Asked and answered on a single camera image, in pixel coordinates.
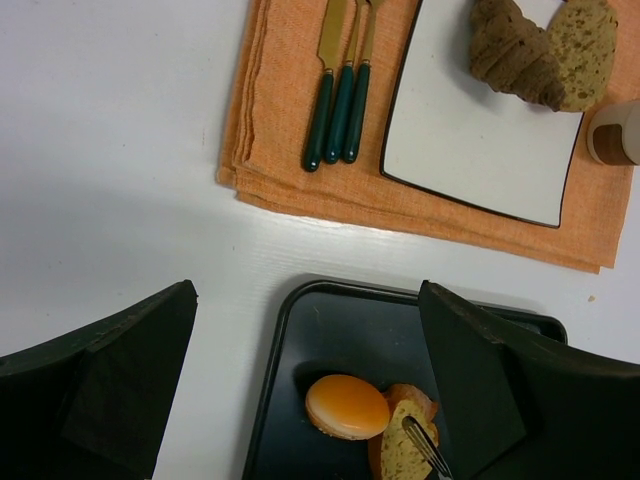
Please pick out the white square plate black rim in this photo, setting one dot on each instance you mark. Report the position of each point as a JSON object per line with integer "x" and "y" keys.
{"x": 452, "y": 135}

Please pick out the green handled gold knife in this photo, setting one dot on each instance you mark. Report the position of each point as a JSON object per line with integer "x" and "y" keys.
{"x": 328, "y": 52}

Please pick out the orange woven placemat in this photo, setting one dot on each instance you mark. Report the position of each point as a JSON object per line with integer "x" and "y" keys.
{"x": 275, "y": 85}

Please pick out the silver metal cup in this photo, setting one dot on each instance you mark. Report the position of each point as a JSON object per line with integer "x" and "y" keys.
{"x": 613, "y": 135}

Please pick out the green handled gold fork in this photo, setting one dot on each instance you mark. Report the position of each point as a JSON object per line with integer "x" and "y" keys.
{"x": 358, "y": 106}

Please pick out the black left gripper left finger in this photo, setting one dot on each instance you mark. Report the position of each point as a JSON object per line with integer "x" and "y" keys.
{"x": 94, "y": 403}

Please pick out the seeded bread slice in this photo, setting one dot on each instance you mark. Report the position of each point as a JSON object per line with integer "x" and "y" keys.
{"x": 583, "y": 37}
{"x": 392, "y": 455}

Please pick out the stainless steel tongs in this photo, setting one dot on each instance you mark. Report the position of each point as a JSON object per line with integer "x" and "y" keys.
{"x": 426, "y": 447}

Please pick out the brown chocolate croissant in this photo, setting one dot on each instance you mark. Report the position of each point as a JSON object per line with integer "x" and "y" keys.
{"x": 512, "y": 54}

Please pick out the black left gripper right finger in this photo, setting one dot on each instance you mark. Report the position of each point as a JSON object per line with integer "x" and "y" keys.
{"x": 518, "y": 405}

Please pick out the green handled gold spoon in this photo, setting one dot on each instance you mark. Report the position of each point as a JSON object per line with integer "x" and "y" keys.
{"x": 338, "y": 124}

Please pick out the glossy orange bun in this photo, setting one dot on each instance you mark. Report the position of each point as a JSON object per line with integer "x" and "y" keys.
{"x": 347, "y": 407}

